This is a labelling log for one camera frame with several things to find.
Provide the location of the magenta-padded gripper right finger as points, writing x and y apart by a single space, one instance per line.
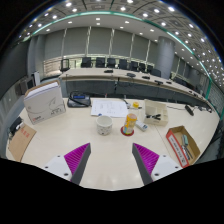
150 161

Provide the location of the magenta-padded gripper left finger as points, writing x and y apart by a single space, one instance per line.
75 160

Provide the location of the clear yellow-capped drink bottle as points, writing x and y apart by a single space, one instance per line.
130 123

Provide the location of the red-sided open cardboard box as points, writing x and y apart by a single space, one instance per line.
175 146

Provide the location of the flat round red coaster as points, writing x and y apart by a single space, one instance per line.
128 134

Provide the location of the white patterned paper cup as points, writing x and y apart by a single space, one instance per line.
104 126

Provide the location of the black stapler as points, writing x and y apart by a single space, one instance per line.
154 116

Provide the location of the white desk organizer tray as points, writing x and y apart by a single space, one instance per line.
156 107

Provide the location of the flat brown cardboard piece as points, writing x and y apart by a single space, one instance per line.
21 143

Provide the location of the small yellow round item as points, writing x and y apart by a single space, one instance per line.
136 104

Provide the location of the black desk phone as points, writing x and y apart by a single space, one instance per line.
78 100

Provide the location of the white printed paper sheet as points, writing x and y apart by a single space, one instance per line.
108 108

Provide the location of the black pen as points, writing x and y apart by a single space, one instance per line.
126 103

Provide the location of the white printed cardboard box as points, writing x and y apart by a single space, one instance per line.
45 103

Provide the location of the black oblong device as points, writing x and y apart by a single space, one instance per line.
189 110

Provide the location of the black handheld device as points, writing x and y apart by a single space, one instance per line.
16 126

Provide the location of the long curved conference desk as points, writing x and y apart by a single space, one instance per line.
100 75

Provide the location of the black office chairs group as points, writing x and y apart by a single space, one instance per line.
100 62

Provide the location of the grey round column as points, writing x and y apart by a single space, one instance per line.
165 56

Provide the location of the ceiling lights group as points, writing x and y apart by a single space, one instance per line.
97 23

